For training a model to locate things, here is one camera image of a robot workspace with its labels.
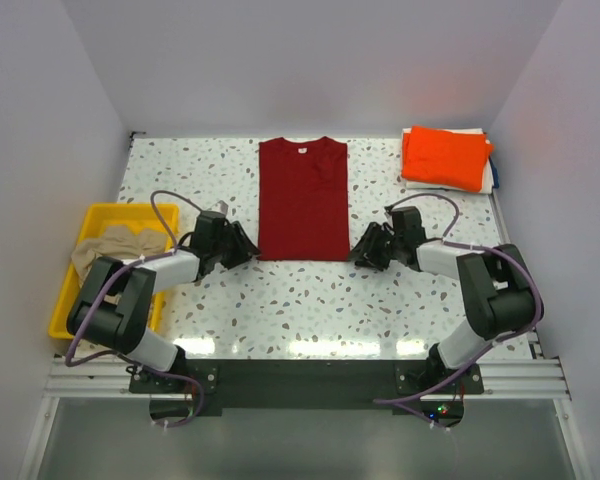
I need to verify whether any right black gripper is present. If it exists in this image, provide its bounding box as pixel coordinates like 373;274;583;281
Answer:
345;222;403;272

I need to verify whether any dark red t shirt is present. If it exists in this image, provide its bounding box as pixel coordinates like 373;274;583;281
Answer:
258;137;350;262

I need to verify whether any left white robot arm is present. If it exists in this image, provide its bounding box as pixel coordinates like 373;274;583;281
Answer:
65;211;260;392

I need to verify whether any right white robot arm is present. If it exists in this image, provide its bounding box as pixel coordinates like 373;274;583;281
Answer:
348;206;543;393

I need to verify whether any yellow plastic tray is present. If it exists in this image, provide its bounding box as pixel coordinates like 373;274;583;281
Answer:
48;203;179;340

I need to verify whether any folded orange t shirt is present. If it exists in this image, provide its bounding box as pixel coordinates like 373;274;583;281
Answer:
401;125;495;192

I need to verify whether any beige t shirt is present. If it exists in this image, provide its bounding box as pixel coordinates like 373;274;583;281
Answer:
71;225;167;287

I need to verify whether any folded blue t shirt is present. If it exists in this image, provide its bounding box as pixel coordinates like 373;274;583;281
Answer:
489;157;500;190

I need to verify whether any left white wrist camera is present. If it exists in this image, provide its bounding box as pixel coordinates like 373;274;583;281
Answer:
215;200;228;215

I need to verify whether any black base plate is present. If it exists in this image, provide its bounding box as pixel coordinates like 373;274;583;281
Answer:
129;358;484;420

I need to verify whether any aluminium frame rail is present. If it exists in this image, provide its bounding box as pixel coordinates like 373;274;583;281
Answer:
43;358;571;400

